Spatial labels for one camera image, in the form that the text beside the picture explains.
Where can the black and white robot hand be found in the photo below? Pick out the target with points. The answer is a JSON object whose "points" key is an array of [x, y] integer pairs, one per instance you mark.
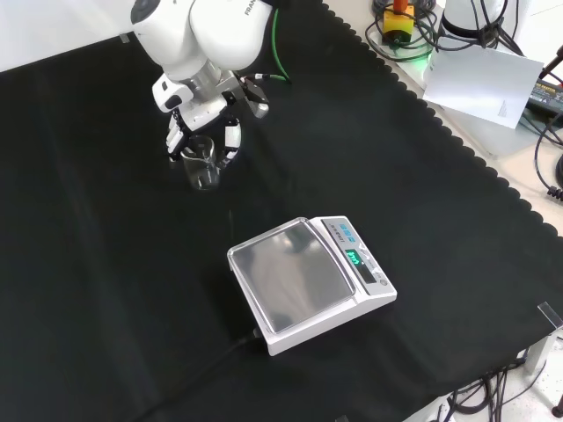
{"points": [[198, 114]]}

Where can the clear glass beaker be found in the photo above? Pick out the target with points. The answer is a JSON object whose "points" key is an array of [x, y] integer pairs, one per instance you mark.
{"points": [[201, 169]]}

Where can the black bench cloth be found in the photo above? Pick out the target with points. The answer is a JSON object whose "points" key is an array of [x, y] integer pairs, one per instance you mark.
{"points": [[132, 264]]}

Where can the white electronic balance steel pan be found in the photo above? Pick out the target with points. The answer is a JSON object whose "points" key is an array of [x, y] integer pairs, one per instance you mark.
{"points": [[308, 285]]}

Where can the yellow stop button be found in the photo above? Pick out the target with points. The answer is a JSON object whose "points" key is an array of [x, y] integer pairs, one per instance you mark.
{"points": [[398, 26]]}

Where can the black device yellow label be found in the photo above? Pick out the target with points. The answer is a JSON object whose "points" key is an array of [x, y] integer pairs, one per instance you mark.
{"points": [[547, 96]]}

